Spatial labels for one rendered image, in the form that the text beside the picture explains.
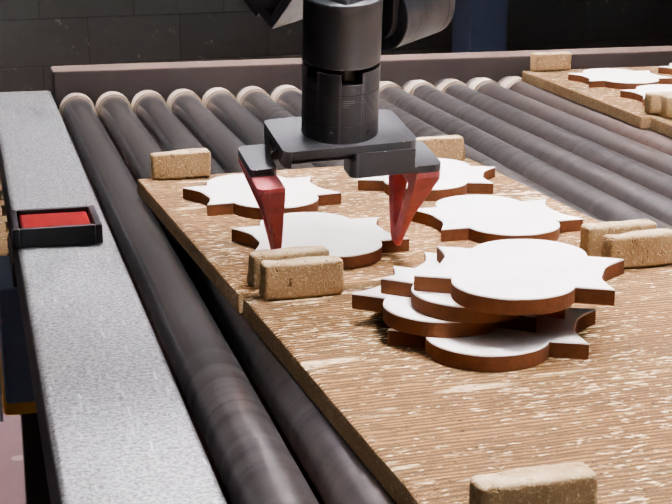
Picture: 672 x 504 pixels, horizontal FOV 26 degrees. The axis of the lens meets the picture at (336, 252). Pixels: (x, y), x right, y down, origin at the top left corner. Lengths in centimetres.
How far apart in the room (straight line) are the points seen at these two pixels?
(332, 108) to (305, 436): 29
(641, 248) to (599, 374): 25
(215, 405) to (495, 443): 19
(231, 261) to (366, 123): 16
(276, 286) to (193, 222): 25
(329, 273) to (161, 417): 21
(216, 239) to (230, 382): 30
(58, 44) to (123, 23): 29
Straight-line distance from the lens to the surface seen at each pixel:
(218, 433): 86
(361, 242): 114
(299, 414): 88
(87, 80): 210
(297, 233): 117
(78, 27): 632
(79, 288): 115
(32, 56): 630
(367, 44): 104
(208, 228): 123
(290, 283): 102
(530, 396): 85
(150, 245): 125
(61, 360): 99
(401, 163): 107
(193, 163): 142
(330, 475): 81
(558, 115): 191
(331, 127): 106
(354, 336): 95
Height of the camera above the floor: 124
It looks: 15 degrees down
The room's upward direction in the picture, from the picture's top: straight up
